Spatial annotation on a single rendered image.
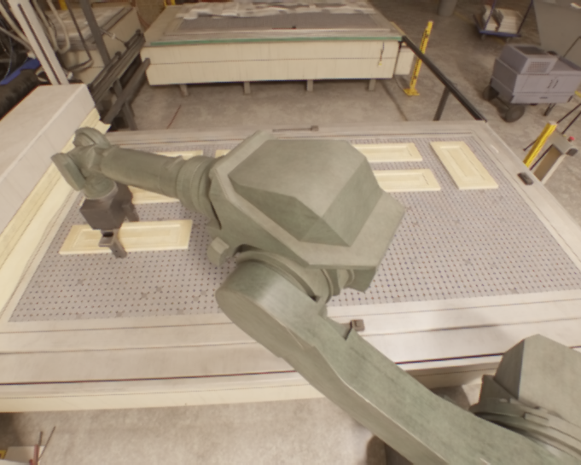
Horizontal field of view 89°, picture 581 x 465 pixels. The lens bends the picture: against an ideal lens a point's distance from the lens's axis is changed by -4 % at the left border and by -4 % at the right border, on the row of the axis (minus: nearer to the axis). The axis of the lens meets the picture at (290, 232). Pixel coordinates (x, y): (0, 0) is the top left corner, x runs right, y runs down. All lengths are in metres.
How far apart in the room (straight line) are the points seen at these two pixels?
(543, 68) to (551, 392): 4.45
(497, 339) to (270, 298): 1.16
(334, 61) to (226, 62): 1.48
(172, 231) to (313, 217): 1.24
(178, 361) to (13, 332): 0.75
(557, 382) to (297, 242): 0.91
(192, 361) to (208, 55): 4.09
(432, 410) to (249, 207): 0.62
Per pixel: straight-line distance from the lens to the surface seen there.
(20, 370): 1.71
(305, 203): 0.58
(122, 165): 1.14
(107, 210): 1.55
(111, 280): 1.70
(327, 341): 0.71
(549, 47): 7.76
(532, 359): 1.25
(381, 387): 0.79
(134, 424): 2.33
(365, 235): 0.75
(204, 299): 1.47
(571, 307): 1.88
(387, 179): 2.03
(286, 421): 2.14
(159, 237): 1.74
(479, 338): 1.58
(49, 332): 1.69
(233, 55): 4.78
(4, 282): 1.99
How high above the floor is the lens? 2.11
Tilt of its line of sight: 49 degrees down
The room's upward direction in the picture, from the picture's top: straight up
